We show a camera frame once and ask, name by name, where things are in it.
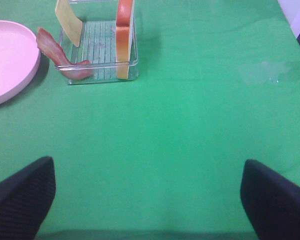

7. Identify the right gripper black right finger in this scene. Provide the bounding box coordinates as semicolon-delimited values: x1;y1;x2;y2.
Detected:
240;159;300;240

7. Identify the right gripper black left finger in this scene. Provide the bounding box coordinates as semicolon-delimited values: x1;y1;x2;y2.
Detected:
0;156;56;240

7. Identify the green tablecloth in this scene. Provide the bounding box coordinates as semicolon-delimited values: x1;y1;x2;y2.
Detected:
0;0;300;236

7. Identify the pink round plate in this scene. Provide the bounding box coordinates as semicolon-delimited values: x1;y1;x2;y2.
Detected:
0;20;41;104

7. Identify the thin toy bacon strip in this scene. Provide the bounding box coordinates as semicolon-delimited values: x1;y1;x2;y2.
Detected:
36;27;94;81

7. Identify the right clear plastic tray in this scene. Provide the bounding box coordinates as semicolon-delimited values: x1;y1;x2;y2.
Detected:
55;0;139;85

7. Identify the yellow toy cheese slice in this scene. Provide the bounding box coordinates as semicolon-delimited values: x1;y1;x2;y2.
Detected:
54;0;83;47

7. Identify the right toy bread slice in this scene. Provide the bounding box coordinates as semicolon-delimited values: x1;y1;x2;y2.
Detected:
115;0;135;80

